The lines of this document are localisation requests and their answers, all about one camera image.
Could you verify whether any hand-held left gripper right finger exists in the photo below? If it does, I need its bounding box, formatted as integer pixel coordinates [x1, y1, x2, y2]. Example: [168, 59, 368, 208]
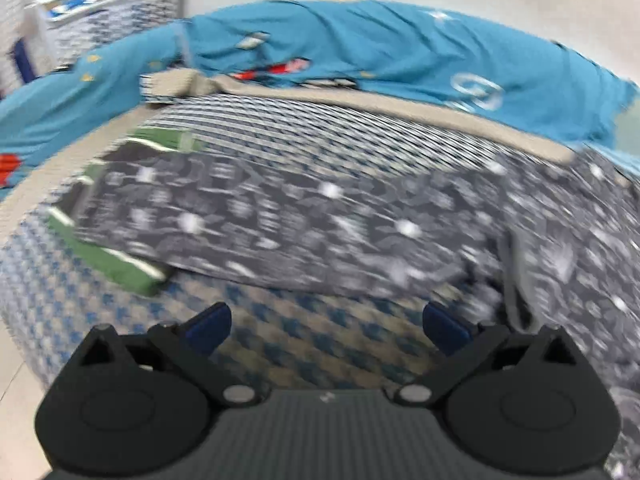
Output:
[395, 301, 576, 408]

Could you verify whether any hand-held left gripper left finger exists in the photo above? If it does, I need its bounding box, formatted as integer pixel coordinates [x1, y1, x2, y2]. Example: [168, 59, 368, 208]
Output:
[80, 301, 266, 408]

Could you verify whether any grey doodle-print fleece jacket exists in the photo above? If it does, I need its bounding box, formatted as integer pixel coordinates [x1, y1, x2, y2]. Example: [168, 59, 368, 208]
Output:
[75, 147, 640, 480]

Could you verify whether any green striped folded shirt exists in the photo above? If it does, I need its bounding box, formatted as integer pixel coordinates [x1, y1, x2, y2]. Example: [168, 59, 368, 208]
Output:
[47, 127, 206, 297]

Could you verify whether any blue airplane-print cover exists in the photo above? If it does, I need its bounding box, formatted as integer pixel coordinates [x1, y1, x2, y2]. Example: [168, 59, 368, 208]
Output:
[0, 0, 640, 188]

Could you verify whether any white plastic basket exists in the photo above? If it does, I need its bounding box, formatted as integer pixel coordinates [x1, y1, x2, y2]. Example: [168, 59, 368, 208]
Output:
[0, 0, 193, 96]

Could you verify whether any blue and white packet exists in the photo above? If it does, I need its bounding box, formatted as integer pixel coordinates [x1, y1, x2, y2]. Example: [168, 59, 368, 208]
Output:
[45, 0, 96, 18]

